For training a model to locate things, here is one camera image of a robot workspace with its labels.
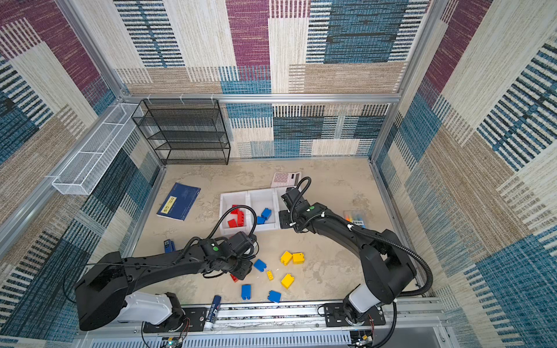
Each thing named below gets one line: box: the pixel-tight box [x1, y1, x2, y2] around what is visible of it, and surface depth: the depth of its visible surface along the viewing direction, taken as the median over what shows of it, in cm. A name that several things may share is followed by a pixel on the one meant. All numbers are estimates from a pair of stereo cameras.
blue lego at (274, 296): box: [266, 290, 283, 304], surface depth 80 cm
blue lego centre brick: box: [253, 258, 267, 273], surface depth 86 cm
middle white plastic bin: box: [247, 187, 280, 233], surface depth 99 cm
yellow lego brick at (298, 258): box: [292, 252, 306, 265], surface depth 87 cm
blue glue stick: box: [204, 295, 222, 331], surface depth 75 cm
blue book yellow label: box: [156, 181, 201, 222], surface depth 105 cm
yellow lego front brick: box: [281, 273, 296, 290], surface depth 81 cm
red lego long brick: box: [227, 211, 245, 229], surface depth 96 cm
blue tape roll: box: [163, 238, 177, 254], surface depth 90 cm
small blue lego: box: [261, 207, 272, 220], surface depth 98 cm
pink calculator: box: [270, 171, 302, 188], surface depth 111 cm
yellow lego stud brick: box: [279, 250, 294, 267], surface depth 86 cm
